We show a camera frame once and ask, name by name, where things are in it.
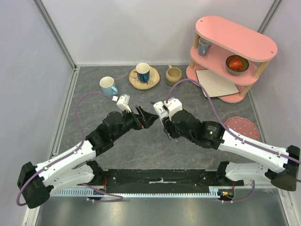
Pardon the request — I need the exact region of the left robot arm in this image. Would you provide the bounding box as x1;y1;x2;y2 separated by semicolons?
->
17;105;159;209

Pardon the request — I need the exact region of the beige floral plate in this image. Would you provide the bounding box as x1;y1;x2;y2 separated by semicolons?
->
129;66;160;90

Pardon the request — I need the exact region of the orange cup in bowl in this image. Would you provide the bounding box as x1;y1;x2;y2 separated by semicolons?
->
228;56;243;71

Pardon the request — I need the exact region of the pink dotted plate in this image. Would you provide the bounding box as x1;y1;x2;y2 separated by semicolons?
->
224;116;260;141

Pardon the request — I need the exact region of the white square board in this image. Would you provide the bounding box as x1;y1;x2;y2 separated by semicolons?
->
196;70;239;97

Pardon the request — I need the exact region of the grey patterned bowl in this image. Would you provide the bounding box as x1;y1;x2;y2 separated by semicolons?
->
225;55;249;75

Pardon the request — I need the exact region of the grey cable duct rail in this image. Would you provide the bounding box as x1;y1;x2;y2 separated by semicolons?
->
52;186;234;199

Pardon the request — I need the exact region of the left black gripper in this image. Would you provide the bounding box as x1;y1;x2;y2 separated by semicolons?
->
112;105;158;141

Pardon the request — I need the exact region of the light blue mug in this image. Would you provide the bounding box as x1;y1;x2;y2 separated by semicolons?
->
99;76;118;96

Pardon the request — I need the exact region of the dark blue mug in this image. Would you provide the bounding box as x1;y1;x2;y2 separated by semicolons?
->
135;63;150;83

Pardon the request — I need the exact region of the beige ceramic mug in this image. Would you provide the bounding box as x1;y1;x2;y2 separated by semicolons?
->
166;65;182;86

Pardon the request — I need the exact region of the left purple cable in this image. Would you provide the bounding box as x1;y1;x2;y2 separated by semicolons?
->
16;92;113;207

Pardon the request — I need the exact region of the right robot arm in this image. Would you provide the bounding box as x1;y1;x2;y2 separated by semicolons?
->
159;110;301;191

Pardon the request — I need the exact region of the pink three-tier shelf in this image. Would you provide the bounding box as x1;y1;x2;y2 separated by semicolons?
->
186;16;277;104

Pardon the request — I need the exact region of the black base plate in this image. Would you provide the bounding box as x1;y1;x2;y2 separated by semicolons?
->
87;169;244;193

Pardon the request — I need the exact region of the grey-blue mug on shelf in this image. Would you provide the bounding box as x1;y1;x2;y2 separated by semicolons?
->
198;38;212;56

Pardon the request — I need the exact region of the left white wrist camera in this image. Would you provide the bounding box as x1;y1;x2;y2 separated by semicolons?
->
116;94;132;113

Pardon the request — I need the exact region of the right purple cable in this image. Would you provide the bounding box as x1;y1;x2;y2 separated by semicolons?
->
167;79;301;165

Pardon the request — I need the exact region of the purple cable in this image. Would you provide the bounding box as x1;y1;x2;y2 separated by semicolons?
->
16;92;113;207
167;79;301;165

